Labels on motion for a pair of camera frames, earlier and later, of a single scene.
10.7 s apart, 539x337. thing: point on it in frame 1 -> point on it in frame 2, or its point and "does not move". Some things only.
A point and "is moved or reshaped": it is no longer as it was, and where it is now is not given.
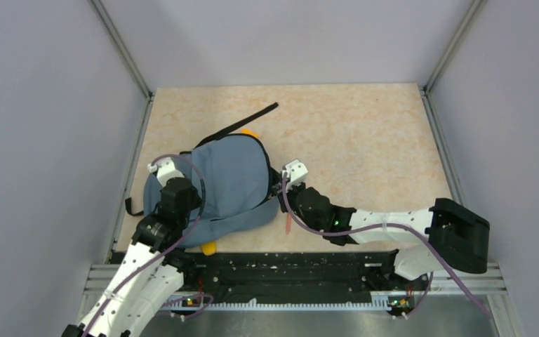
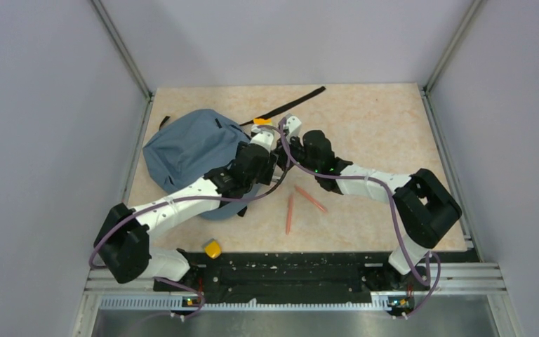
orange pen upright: (288, 223) does not move
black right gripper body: (292, 194) -> (297, 151)
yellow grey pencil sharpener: (209, 248) does not move
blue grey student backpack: (238, 188) is moved or reshaped
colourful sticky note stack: (250, 131) -> (262, 121)
